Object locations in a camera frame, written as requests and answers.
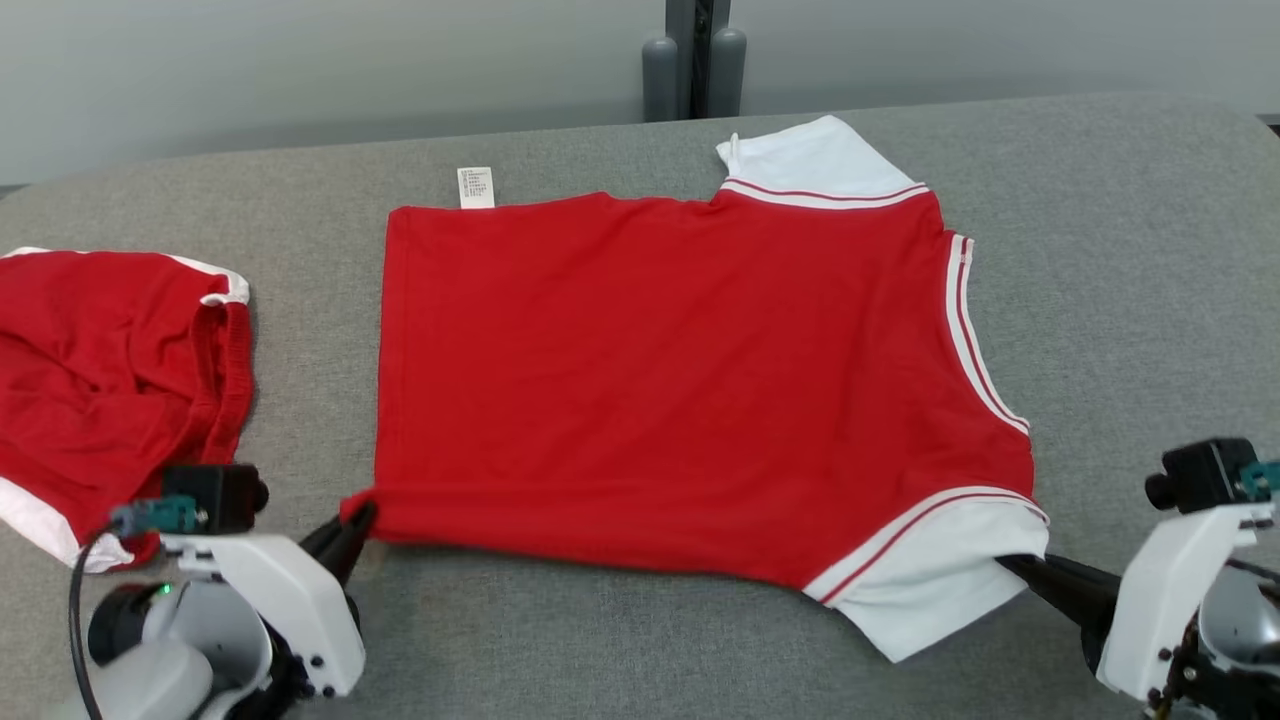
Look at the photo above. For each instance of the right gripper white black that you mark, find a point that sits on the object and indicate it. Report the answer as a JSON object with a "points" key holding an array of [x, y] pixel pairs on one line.
{"points": [[1150, 600]]}

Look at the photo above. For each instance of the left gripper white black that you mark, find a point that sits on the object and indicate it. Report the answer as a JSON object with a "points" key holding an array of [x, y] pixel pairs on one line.
{"points": [[290, 600]]}

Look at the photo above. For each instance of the red shorts with white stripe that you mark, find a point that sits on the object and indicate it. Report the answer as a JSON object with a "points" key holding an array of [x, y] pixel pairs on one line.
{"points": [[100, 380]]}

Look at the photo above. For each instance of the red jersey with white sleeves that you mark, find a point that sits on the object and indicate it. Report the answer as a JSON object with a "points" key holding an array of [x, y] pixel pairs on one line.
{"points": [[700, 380]]}

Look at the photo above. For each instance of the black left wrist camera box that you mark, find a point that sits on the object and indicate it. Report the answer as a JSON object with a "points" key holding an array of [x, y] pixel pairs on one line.
{"points": [[215, 495]]}

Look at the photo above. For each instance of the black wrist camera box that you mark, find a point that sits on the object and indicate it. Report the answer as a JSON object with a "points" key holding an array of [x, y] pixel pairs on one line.
{"points": [[1200, 475], [215, 495]]}

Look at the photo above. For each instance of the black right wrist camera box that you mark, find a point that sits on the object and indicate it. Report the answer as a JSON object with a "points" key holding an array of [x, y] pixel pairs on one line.
{"points": [[1200, 475]]}

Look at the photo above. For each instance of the grey cylindrical post foot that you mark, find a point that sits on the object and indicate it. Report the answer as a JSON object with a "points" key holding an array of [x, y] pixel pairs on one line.
{"points": [[660, 80], [728, 70]]}

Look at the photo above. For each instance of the grey metal post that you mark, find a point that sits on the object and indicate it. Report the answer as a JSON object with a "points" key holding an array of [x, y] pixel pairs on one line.
{"points": [[678, 30]]}

